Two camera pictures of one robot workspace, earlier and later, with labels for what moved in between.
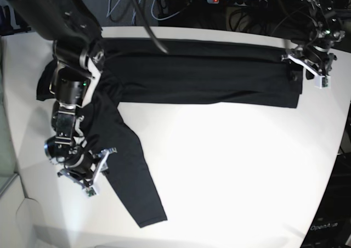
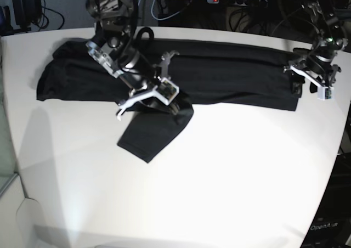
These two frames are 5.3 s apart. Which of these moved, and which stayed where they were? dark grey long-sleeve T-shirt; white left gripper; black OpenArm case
Moved: dark grey long-sleeve T-shirt; white left gripper
Stayed: black OpenArm case
